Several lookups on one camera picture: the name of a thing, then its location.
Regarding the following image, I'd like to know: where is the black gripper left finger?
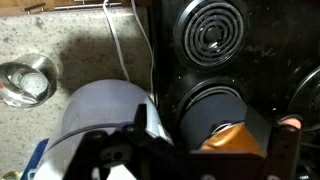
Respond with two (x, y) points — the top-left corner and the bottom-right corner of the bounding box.
(134, 103), (149, 133)

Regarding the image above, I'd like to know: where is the metal drawer handle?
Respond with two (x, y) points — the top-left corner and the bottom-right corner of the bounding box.
(23, 3), (47, 15)

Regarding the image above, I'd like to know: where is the small black coil burner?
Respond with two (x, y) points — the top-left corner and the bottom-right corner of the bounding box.
(173, 0), (249, 69)

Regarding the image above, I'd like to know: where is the orange rounded object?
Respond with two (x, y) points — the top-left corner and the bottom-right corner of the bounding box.
(278, 114), (304, 131)

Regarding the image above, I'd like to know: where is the shiny orange bag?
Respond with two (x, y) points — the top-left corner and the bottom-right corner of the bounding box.
(199, 121), (268, 158)

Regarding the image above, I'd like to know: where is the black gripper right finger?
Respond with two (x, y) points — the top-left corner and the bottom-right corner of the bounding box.
(245, 104), (272, 158)

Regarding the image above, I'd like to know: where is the thin white power cable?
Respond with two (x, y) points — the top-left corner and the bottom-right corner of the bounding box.
(130, 0), (156, 101)
(102, 0), (131, 82)

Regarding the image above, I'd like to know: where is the large black coil burner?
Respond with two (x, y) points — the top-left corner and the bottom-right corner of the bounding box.
(286, 63), (320, 134)
(174, 78), (248, 148)

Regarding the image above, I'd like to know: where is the black electric stove top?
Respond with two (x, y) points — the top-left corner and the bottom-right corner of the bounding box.
(148, 0), (320, 180)

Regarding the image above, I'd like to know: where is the dark round pan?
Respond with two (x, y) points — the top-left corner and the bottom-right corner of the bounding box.
(179, 94), (249, 151)

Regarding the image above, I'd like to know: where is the blue plastic object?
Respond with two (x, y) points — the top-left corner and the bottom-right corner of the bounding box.
(20, 138), (50, 180)

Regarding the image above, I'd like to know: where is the wooden cabinet front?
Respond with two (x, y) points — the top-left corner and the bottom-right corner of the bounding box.
(0, 0), (151, 18)

